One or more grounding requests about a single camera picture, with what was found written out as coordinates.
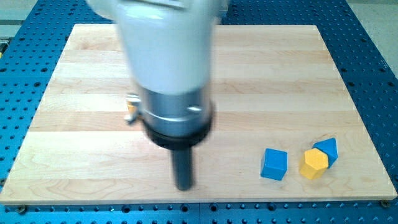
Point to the light wooden board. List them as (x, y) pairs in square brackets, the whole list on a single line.
[(273, 87)]

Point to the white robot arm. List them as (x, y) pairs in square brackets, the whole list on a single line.
[(168, 48)]

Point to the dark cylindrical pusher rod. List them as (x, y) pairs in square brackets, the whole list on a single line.
[(182, 168)]

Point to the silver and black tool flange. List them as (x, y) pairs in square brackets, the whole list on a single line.
[(175, 122)]

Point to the blue triangular block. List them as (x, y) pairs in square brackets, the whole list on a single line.
[(330, 148)]

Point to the blue perforated metal table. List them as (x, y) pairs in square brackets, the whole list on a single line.
[(30, 59)]

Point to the blue cube block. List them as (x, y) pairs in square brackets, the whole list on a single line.
[(274, 164)]

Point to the yellow hexagonal block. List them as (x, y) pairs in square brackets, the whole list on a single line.
[(313, 164)]

